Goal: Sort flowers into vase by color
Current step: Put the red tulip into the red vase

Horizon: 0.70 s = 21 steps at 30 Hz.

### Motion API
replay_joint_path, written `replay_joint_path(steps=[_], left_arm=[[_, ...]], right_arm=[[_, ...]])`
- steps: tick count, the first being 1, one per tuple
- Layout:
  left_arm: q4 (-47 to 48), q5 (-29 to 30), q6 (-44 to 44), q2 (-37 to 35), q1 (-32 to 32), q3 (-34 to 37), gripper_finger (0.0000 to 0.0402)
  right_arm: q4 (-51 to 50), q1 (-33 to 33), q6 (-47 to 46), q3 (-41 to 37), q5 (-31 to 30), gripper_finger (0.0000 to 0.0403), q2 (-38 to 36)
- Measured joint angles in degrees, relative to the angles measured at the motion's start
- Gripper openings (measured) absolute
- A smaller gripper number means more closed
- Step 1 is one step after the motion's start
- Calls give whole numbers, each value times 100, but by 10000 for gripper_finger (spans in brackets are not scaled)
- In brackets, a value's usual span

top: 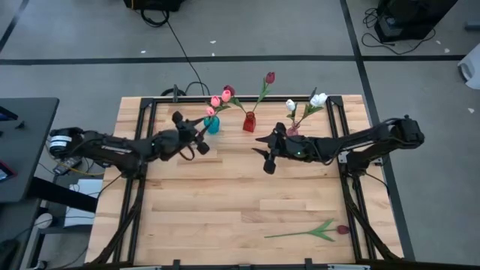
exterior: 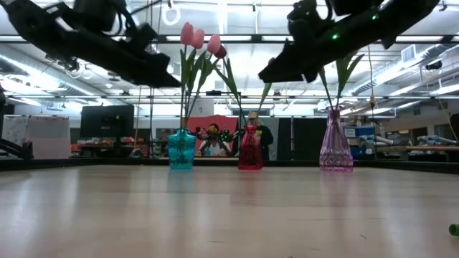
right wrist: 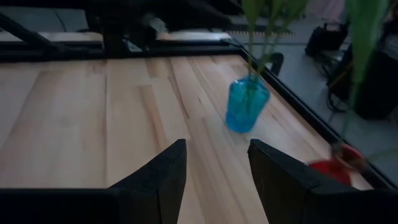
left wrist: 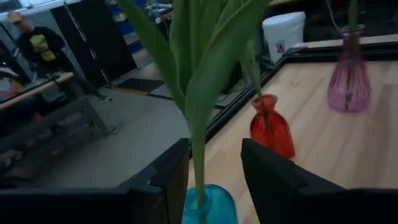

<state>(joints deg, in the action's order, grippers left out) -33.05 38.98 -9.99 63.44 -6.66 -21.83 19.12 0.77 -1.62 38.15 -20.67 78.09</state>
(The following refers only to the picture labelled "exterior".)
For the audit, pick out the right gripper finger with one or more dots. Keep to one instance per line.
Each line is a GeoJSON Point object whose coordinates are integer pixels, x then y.
{"type": "Point", "coordinates": [287, 70]}

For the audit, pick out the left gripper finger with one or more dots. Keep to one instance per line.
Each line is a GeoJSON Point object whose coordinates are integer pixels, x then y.
{"type": "Point", "coordinates": [157, 73]}

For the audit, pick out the teal glass vase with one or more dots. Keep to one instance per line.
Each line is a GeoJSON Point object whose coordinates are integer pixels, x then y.
{"type": "Point", "coordinates": [181, 148]}

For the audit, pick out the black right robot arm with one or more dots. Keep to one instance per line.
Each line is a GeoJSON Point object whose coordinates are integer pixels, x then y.
{"type": "Point", "coordinates": [394, 18]}

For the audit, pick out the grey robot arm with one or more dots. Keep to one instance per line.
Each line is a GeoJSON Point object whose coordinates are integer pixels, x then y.
{"type": "Point", "coordinates": [434, 139]}
{"type": "Point", "coordinates": [374, 139]}

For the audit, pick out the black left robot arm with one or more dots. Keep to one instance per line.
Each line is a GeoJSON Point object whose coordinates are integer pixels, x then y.
{"type": "Point", "coordinates": [54, 32]}

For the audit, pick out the red glass vase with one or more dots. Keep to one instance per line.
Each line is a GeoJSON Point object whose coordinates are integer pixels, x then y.
{"type": "Point", "coordinates": [250, 148]}

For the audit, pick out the purple ribbed glass vase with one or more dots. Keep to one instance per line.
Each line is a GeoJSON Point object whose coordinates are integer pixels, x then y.
{"type": "Point", "coordinates": [335, 143]}

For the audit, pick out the grey cloth backdrop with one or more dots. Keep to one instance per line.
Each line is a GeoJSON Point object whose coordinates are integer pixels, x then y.
{"type": "Point", "coordinates": [276, 125]}

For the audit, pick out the black monitor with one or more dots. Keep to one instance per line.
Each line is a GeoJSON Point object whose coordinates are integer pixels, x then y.
{"type": "Point", "coordinates": [107, 121]}

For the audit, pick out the black partition curtain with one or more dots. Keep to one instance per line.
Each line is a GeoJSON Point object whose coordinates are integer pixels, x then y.
{"type": "Point", "coordinates": [305, 138]}

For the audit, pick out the person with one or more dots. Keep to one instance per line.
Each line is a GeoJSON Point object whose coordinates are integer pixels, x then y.
{"type": "Point", "coordinates": [214, 145]}
{"type": "Point", "coordinates": [266, 138]}

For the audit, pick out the red cloth backdrop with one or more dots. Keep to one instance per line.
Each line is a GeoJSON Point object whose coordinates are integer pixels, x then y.
{"type": "Point", "coordinates": [229, 123]}

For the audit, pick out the blue storage bin shelf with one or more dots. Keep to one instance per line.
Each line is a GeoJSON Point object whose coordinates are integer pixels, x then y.
{"type": "Point", "coordinates": [362, 132]}

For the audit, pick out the ceiling air vent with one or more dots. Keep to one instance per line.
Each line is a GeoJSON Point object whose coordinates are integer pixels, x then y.
{"type": "Point", "coordinates": [409, 53]}

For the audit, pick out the white partition board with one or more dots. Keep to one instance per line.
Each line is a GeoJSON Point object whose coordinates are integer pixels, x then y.
{"type": "Point", "coordinates": [43, 138]}

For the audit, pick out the wooden workbench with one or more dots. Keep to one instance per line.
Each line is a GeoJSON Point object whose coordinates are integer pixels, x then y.
{"type": "Point", "coordinates": [423, 148]}

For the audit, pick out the black stand frame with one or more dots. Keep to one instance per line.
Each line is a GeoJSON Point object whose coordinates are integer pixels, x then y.
{"type": "Point", "coordinates": [213, 93]}

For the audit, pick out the black ceiling camera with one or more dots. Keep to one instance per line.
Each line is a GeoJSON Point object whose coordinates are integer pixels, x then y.
{"type": "Point", "coordinates": [434, 65]}

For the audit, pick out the black aluminium table frame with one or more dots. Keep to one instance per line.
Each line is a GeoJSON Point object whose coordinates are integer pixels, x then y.
{"type": "Point", "coordinates": [430, 166]}

